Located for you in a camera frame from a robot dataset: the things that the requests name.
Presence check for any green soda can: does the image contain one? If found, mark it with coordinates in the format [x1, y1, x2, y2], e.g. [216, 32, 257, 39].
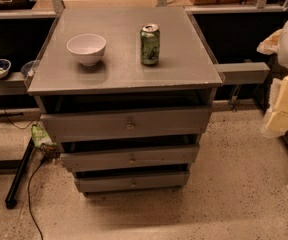
[140, 23, 160, 65]

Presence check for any grey top drawer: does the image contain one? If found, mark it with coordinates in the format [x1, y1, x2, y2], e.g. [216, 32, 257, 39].
[41, 106, 210, 143]

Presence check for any white ceramic bowl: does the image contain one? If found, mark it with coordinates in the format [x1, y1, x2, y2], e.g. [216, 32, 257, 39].
[66, 34, 107, 66]

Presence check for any grey middle drawer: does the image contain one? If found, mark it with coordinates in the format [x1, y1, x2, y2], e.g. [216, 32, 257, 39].
[60, 144, 200, 172]

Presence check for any grey side shelf beam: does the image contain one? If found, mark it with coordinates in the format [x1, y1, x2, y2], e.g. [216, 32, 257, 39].
[215, 62, 270, 85]

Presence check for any green snack bag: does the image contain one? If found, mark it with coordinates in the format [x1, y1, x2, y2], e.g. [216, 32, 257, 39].
[31, 124, 57, 151]

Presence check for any grey drawer cabinet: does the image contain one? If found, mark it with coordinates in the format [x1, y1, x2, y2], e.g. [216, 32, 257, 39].
[28, 7, 222, 180]

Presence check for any black floor cable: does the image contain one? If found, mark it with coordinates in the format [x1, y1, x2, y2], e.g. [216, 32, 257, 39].
[27, 157, 48, 240]

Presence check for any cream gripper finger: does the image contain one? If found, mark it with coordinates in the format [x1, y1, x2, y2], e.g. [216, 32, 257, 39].
[257, 29, 282, 55]
[261, 75, 288, 138]

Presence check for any grey drawer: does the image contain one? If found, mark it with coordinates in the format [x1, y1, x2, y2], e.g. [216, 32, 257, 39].
[75, 171, 189, 193]
[60, 144, 200, 172]
[41, 106, 210, 143]

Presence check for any clear plastic cup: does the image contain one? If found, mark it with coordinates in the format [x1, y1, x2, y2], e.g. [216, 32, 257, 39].
[21, 60, 40, 77]

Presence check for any black metal leg bar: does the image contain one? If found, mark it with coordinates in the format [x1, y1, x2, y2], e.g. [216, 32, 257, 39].
[5, 139, 34, 209]

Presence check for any grey bottom drawer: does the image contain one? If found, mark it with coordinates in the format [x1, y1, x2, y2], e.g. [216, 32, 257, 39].
[75, 171, 189, 193]

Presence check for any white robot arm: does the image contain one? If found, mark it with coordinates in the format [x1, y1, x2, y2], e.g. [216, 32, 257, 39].
[257, 20, 288, 138]

